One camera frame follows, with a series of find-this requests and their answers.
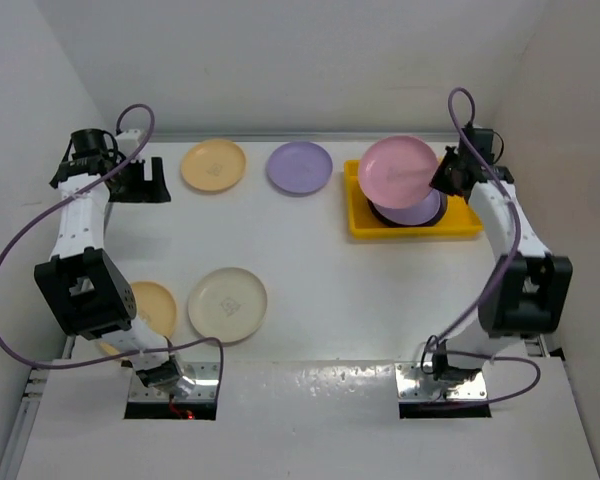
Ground dark rimmed plate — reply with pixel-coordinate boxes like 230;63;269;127
369;194;450;230

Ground pink plate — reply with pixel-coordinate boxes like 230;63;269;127
357;135;439;209

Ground orange plate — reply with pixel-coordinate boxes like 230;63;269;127
180;139;247;193
97;280;178;359

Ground cream plate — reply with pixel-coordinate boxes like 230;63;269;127
187;267;268;344

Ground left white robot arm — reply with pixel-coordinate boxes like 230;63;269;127
34;129;195;399

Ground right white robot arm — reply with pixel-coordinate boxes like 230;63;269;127
424;123;573;384

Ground yellow plastic bin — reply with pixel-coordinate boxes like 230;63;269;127
344;160;483;240

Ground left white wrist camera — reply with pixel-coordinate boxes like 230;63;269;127
115;129;145;158

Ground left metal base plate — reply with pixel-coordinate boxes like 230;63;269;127
128;362;220;404

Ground metal base plate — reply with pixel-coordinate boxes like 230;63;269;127
394;361;488;404
128;362;220;404

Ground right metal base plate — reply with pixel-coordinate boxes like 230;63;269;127
394;361;488;404

